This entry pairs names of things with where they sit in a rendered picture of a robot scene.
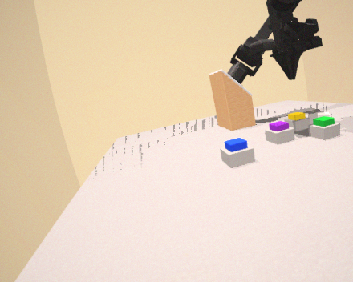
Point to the green button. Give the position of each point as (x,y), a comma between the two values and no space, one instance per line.
(324,128)

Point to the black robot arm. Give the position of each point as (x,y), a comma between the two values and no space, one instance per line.
(294,29)

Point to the blue button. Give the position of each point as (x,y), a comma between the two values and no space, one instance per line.
(236,153)

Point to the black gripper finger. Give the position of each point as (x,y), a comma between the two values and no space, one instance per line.
(295,56)
(283,59)

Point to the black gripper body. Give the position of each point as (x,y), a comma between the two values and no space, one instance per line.
(287,43)

